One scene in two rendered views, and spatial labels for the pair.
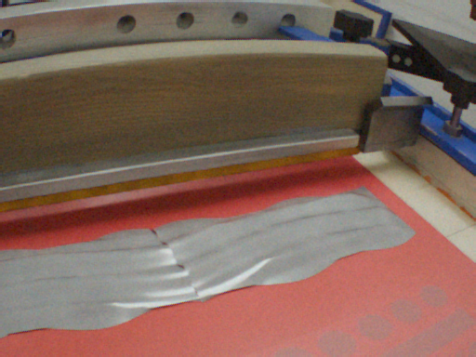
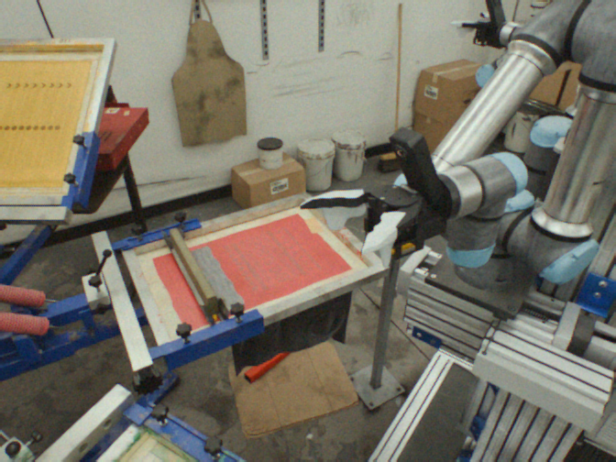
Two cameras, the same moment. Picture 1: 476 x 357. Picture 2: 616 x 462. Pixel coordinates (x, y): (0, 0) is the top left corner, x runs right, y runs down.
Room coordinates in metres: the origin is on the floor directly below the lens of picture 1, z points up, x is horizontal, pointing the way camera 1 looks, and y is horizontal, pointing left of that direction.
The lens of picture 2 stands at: (-0.18, 1.19, 2.01)
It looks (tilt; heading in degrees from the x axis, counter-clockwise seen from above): 35 degrees down; 276
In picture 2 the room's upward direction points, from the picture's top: straight up
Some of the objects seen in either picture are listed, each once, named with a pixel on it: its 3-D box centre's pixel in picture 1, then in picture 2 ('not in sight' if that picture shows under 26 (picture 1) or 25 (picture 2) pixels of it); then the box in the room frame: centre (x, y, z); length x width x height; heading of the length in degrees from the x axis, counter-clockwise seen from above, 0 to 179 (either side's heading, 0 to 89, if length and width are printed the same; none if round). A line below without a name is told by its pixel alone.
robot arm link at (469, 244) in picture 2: not in sight; (466, 227); (-0.39, 0.52, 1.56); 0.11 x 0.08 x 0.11; 126
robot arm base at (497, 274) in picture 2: not in sight; (488, 255); (-0.54, 0.27, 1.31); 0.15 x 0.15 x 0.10
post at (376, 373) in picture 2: not in sight; (384, 320); (-0.39, -0.28, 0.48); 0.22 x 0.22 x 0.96; 35
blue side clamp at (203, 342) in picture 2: not in sight; (214, 337); (0.18, 0.32, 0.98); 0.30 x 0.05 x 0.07; 35
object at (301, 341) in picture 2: not in sight; (289, 324); (-0.01, 0.07, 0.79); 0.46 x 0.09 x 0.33; 35
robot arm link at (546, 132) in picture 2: not in sight; (551, 142); (-0.80, -0.16, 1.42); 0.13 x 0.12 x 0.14; 34
